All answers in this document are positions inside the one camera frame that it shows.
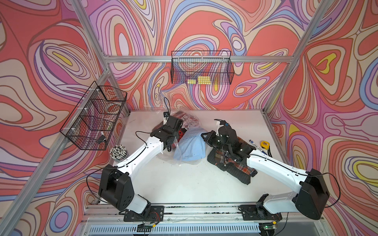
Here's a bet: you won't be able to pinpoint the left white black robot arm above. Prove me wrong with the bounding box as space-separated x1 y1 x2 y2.
98 116 183 215

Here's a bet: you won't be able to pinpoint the red black buffalo plaid shirt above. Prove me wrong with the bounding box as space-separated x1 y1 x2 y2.
172 111 200 140

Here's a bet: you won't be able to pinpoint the light blue shirt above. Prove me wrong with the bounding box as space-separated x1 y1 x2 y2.
173 127 206 162

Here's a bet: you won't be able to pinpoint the bundle of white sticks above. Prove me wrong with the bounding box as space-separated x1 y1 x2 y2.
110 145 129 162

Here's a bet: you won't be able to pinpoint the yellow tape measure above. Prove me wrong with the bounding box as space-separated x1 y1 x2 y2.
260 141 272 157

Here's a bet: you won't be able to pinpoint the black wire basket back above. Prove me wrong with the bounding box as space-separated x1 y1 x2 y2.
170 49 235 85

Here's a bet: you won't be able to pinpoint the blue white marker pen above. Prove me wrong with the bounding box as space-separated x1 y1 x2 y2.
249 140 267 155

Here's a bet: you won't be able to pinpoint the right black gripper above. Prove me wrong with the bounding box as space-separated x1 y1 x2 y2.
201 130 231 154

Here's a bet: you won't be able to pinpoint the black wire basket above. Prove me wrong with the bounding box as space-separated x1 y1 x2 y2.
170 49 235 85
60 82 128 150

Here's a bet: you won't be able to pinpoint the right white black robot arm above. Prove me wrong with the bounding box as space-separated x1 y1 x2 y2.
201 121 330 220

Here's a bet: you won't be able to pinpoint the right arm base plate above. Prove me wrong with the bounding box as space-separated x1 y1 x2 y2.
238 205 283 222

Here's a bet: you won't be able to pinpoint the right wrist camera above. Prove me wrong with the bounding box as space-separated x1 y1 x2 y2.
215 119 229 131

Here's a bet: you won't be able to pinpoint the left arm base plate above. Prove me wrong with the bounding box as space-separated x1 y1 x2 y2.
124 206 164 223

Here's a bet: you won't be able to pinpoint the black wire basket left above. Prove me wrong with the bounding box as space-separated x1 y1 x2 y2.
60 82 128 150

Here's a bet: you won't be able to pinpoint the clear plastic vacuum bag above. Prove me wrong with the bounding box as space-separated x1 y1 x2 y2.
157 110 206 165

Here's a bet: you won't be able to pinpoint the yellow sticky note blocks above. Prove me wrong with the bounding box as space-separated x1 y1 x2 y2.
187 76 212 85

